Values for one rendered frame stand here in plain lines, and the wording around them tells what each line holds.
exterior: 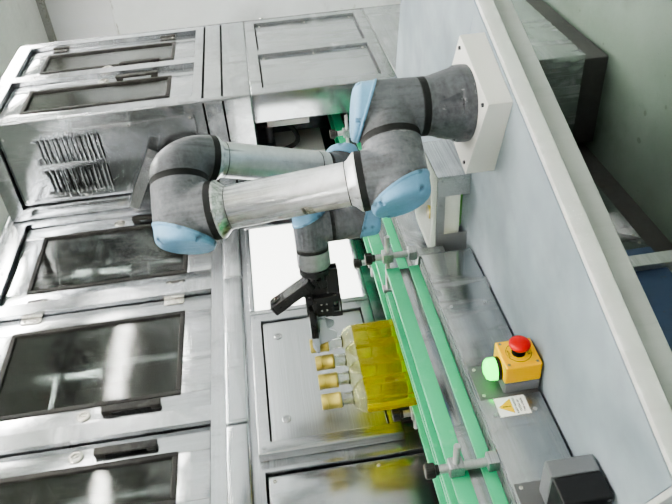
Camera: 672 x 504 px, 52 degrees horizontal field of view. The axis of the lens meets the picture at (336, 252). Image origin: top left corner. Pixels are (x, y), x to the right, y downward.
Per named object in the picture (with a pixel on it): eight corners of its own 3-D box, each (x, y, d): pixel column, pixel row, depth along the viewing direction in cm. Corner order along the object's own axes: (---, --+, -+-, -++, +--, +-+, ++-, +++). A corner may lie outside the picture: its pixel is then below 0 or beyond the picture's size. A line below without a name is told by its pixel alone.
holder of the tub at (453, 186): (447, 227, 190) (419, 231, 189) (451, 138, 173) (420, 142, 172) (464, 266, 176) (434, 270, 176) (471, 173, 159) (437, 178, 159)
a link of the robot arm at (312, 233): (329, 206, 149) (290, 211, 148) (334, 253, 153) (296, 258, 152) (325, 195, 156) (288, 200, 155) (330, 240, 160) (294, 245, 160)
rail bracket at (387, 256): (414, 282, 175) (365, 289, 174) (414, 228, 165) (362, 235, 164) (416, 290, 173) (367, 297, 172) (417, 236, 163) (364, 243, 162)
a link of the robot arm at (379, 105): (417, 63, 132) (347, 68, 130) (430, 126, 128) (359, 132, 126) (404, 96, 143) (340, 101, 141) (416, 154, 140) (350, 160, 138)
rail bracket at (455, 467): (495, 454, 123) (421, 466, 122) (499, 428, 118) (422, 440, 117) (503, 474, 120) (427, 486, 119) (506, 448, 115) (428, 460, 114)
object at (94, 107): (255, 105, 304) (49, 130, 298) (243, 21, 281) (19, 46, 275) (264, 190, 249) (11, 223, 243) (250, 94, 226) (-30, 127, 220)
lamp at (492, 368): (494, 367, 135) (479, 369, 135) (495, 351, 132) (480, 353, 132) (501, 384, 131) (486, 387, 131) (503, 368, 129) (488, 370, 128)
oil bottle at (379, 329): (425, 329, 172) (339, 342, 170) (425, 312, 168) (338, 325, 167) (430, 345, 167) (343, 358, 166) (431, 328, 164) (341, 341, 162)
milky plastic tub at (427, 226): (445, 211, 187) (414, 215, 186) (449, 137, 173) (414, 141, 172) (464, 250, 173) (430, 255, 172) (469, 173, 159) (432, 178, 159)
